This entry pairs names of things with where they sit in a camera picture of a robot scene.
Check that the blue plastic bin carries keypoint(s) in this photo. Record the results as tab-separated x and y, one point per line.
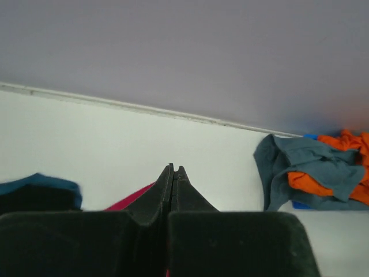
296	204

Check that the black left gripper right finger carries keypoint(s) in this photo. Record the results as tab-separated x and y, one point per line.
185	197

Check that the folded teal t-shirt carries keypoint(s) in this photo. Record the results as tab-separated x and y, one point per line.
44	181

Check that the folded black t-shirt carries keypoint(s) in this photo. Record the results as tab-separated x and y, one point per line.
33	198

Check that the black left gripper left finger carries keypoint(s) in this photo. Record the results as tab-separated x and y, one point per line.
155	202

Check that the orange t-shirt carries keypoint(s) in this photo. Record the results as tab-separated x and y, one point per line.
342	176

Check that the grey-blue t-shirt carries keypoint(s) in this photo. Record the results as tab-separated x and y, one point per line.
275	157

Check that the crimson pink t-shirt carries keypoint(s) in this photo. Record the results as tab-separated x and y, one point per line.
124	203

